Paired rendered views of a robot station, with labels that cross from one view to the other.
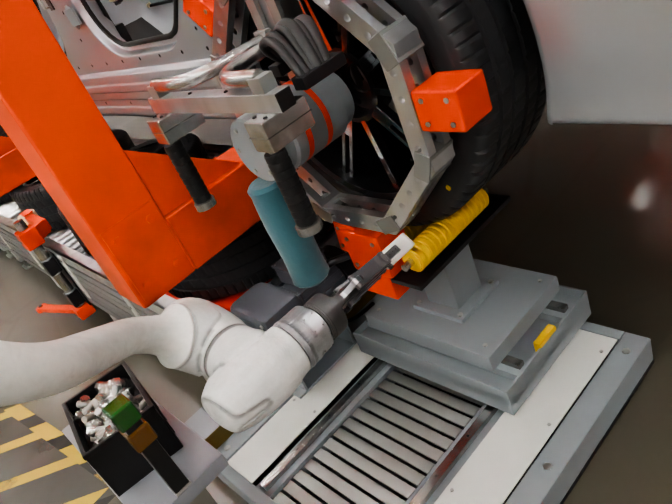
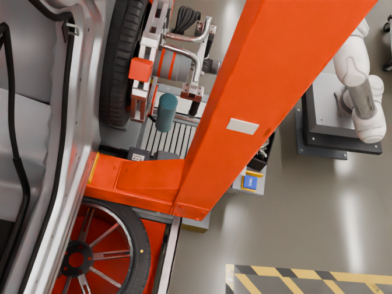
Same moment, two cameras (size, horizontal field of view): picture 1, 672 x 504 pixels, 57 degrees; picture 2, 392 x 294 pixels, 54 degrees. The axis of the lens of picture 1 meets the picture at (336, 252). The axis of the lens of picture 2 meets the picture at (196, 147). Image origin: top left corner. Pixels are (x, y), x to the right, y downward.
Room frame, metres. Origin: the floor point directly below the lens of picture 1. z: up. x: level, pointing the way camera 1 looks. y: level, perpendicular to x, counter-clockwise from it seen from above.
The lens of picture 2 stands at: (1.99, 0.59, 2.28)
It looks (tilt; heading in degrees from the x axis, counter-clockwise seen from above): 64 degrees down; 201
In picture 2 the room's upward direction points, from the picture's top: 23 degrees clockwise
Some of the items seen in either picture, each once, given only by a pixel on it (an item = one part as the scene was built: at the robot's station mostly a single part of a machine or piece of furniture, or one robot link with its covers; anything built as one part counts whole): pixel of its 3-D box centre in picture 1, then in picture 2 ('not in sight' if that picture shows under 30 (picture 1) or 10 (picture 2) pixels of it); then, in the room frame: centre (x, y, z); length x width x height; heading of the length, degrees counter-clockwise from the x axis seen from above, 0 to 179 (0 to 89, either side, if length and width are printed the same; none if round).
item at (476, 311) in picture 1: (445, 266); (116, 108); (1.25, -0.23, 0.32); 0.40 x 0.30 x 0.28; 32
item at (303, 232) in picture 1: (292, 189); (207, 46); (0.89, 0.02, 0.83); 0.04 x 0.04 x 0.16
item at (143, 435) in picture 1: (138, 433); not in sight; (0.80, 0.41, 0.59); 0.04 x 0.04 x 0.04; 32
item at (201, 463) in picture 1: (137, 445); (251, 155); (0.96, 0.52, 0.44); 0.43 x 0.17 x 0.03; 32
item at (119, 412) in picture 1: (122, 413); not in sight; (0.80, 0.41, 0.64); 0.04 x 0.04 x 0.04; 32
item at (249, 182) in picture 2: not in sight; (249, 182); (1.11, 0.61, 0.47); 0.07 x 0.07 x 0.02; 32
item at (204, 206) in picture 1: (188, 173); (195, 105); (1.18, 0.20, 0.83); 0.04 x 0.04 x 0.16
